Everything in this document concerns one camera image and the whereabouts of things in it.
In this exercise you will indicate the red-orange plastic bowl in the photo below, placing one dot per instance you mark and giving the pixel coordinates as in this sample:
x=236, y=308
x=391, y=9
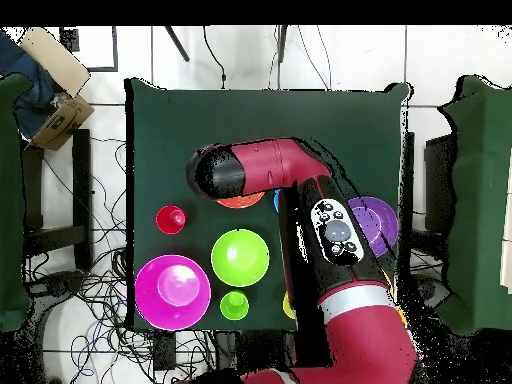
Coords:
x=240, y=201

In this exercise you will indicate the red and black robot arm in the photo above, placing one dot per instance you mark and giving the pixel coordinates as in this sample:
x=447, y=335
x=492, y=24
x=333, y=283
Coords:
x=260, y=168

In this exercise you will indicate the large blue plastic bowl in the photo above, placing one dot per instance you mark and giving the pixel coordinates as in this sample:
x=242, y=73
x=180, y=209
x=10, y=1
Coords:
x=276, y=200

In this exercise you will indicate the green plastic bowl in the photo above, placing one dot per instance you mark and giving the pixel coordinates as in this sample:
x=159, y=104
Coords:
x=240, y=258

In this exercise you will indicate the red plastic cup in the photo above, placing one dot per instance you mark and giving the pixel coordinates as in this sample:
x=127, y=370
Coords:
x=171, y=220

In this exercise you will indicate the green plastic cup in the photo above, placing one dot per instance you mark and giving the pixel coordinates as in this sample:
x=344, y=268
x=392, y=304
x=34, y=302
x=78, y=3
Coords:
x=234, y=306

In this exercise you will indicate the yellow plastic cup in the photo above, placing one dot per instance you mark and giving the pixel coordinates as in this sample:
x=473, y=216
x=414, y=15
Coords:
x=288, y=306

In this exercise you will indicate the pink plastic bowl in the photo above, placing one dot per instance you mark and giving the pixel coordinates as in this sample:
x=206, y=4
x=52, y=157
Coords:
x=172, y=292

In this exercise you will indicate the purple plastic bowl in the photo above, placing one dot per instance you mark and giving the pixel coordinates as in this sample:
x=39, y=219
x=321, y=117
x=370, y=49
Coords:
x=380, y=224

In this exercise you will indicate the dark green tablecloth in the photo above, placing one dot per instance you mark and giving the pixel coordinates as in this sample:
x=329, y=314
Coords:
x=160, y=132

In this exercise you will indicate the black power box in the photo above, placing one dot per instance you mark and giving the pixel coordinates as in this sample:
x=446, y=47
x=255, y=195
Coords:
x=164, y=352

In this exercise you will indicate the black stand leg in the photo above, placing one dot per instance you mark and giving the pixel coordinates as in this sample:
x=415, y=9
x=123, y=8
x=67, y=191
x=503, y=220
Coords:
x=281, y=44
x=178, y=44

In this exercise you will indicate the brown cardboard box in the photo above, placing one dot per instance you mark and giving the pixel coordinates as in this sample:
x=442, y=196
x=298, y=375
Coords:
x=60, y=124

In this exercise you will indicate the green-covered side table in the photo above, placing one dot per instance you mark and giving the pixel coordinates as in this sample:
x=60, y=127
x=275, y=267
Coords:
x=10, y=200
x=480, y=200

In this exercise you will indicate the beige cardboard sheet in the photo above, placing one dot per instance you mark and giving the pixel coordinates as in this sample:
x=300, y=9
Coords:
x=56, y=60

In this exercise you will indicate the blue cloth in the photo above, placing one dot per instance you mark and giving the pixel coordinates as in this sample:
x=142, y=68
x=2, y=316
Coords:
x=28, y=92

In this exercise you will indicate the black chair frame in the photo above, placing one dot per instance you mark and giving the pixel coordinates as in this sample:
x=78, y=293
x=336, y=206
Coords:
x=438, y=180
x=82, y=200

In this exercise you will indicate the grey metal frame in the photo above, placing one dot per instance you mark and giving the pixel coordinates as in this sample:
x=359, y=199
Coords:
x=115, y=48

